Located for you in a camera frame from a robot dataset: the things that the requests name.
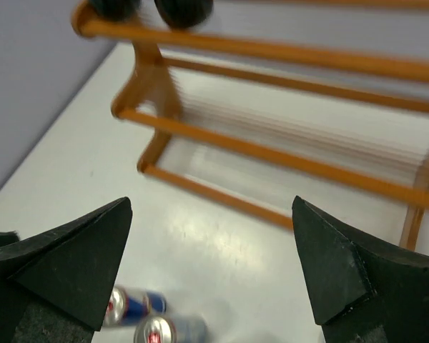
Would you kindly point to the orange three-tier wooden shelf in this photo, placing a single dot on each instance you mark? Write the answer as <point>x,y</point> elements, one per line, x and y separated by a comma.
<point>328,104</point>

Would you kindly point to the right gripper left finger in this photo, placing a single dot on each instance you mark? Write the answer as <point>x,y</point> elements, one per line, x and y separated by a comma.
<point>55,286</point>

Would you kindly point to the cola glass bottle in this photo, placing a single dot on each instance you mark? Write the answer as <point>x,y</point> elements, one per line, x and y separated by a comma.
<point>184,14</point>

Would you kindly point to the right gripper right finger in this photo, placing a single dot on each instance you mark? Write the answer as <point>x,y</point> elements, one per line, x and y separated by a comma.
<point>361,288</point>

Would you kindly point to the energy drink can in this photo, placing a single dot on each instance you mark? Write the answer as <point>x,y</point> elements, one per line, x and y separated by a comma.
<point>128,306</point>
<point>171,328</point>

